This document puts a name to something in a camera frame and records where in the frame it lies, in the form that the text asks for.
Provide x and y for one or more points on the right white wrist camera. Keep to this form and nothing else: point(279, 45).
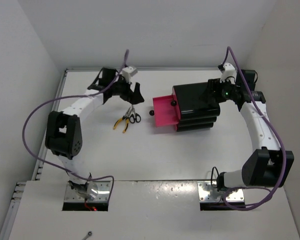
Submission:
point(227, 71)

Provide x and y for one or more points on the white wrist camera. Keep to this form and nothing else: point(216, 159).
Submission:
point(227, 71)
point(128, 72)

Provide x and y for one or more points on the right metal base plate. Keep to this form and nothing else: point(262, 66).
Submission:
point(208, 194)

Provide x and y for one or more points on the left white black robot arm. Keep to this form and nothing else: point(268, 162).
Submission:
point(64, 133)

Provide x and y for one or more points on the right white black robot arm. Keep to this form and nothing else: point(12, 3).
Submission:
point(268, 165)

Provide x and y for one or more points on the black drawer cabinet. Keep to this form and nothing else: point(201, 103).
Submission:
point(194, 114)

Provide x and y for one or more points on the small metal wrench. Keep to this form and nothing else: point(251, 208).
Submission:
point(88, 235)

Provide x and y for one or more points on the pink drawer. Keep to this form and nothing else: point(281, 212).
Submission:
point(164, 113)
point(176, 127)
point(174, 101)

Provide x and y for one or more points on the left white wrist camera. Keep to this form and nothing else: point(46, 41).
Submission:
point(128, 72)

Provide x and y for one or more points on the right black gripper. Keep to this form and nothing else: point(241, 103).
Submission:
point(214, 85)

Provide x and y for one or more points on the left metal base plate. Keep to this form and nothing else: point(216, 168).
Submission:
point(93, 192)

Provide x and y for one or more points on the yellow handled pliers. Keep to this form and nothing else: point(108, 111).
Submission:
point(123, 121)

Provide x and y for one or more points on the pink top drawer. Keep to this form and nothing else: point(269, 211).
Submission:
point(174, 101)

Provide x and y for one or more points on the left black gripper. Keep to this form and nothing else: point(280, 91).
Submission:
point(131, 97)

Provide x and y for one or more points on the black handled scissors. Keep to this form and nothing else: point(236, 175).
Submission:
point(134, 117)

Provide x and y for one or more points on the white front platform board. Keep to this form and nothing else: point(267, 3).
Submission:
point(147, 211)

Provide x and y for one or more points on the metal base plate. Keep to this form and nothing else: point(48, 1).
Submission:
point(208, 194)
point(93, 192)

